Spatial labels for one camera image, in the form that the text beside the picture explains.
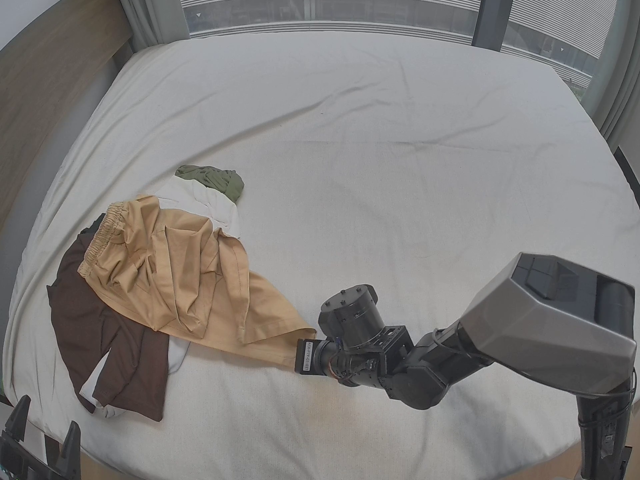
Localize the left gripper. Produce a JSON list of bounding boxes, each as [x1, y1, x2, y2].
[[0, 395, 82, 480]]

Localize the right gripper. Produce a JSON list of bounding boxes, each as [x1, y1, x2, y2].
[[297, 338, 354, 383]]

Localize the tan shorts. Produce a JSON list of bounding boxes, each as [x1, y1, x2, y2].
[[77, 194, 319, 372]]

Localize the bed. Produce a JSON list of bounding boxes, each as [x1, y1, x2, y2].
[[0, 0, 640, 480]]

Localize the brown garment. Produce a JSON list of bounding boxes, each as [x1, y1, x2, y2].
[[46, 225, 169, 422]]

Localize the green garment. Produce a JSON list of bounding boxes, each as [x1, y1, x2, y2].
[[175, 164, 245, 203]]

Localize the black garment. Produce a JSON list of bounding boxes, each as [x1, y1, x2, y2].
[[80, 212, 109, 238]]

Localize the window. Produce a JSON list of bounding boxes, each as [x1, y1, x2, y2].
[[170, 0, 623, 94]]

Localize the grey-green curtain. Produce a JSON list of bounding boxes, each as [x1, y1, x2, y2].
[[581, 0, 640, 142], [91, 0, 192, 58]]

